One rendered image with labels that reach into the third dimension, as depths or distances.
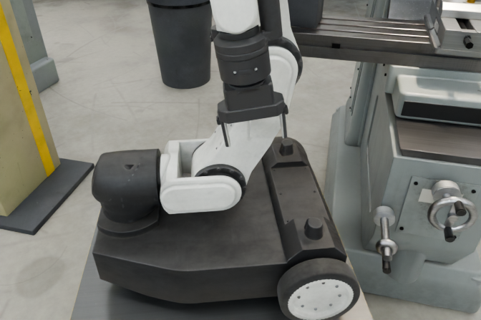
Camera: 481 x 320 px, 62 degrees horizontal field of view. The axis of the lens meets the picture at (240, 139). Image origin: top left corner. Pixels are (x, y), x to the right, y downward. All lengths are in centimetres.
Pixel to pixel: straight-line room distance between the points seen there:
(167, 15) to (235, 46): 223
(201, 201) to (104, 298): 39
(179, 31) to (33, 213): 150
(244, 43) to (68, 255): 147
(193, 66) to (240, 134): 206
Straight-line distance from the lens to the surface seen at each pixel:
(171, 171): 102
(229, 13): 60
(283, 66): 84
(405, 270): 158
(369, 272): 163
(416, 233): 137
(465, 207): 115
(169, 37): 291
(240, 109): 70
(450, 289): 170
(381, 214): 126
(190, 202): 103
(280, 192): 117
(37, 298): 183
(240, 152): 99
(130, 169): 104
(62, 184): 226
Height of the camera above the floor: 136
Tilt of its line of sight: 34 degrees down
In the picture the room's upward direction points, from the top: straight up
